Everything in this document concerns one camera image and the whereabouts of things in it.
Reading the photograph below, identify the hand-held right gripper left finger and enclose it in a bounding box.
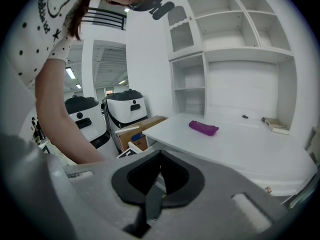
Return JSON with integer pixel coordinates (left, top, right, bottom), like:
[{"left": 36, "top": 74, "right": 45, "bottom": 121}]
[{"left": 1, "top": 131, "right": 162, "bottom": 240}]

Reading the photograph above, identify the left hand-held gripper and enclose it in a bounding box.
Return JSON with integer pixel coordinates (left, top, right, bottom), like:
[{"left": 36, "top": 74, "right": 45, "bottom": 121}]
[{"left": 116, "top": 148, "right": 142, "bottom": 160}]

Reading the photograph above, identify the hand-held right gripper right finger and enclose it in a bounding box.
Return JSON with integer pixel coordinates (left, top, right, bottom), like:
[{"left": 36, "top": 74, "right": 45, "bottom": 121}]
[{"left": 149, "top": 150, "right": 289, "bottom": 240}]

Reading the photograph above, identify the white desk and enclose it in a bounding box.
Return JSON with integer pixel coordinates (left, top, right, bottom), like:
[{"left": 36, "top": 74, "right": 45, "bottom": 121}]
[{"left": 142, "top": 0, "right": 318, "bottom": 197}]

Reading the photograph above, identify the person's left forearm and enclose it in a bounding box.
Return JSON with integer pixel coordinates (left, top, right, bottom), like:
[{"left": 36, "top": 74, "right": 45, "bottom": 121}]
[{"left": 34, "top": 93, "right": 109, "bottom": 165}]

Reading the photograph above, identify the brown cardboard box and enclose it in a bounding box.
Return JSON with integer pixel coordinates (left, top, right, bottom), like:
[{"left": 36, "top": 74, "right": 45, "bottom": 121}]
[{"left": 115, "top": 115, "right": 168, "bottom": 155}]

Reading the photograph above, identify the white flat stick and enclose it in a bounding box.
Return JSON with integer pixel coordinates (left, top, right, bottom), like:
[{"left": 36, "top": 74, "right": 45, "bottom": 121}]
[{"left": 115, "top": 123, "right": 141, "bottom": 135}]

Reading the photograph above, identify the white and black delivery robot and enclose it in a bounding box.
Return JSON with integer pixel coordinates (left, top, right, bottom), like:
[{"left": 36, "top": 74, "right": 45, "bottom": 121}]
[
  {"left": 102, "top": 88, "right": 150, "bottom": 136},
  {"left": 64, "top": 95, "right": 111, "bottom": 150}
]

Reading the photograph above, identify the purple fabric pouch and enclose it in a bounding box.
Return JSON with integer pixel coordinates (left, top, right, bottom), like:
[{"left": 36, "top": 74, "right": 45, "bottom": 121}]
[{"left": 188, "top": 120, "right": 220, "bottom": 137}]

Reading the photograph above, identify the green and white book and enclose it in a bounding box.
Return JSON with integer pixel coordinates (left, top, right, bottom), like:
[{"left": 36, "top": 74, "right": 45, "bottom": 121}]
[{"left": 261, "top": 117, "right": 290, "bottom": 135}]

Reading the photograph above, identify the black metal railing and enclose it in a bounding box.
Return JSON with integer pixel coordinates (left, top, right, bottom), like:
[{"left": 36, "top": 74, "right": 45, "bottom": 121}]
[{"left": 82, "top": 7, "right": 127, "bottom": 31}]

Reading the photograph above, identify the white polka-dot shirt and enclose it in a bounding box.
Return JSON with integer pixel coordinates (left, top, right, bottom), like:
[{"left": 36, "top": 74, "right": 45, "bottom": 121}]
[{"left": 4, "top": 0, "right": 98, "bottom": 85}]

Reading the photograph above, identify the black head-mounted camera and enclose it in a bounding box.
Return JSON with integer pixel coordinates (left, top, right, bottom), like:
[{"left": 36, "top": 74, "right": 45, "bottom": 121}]
[{"left": 127, "top": 0, "right": 175, "bottom": 21}]

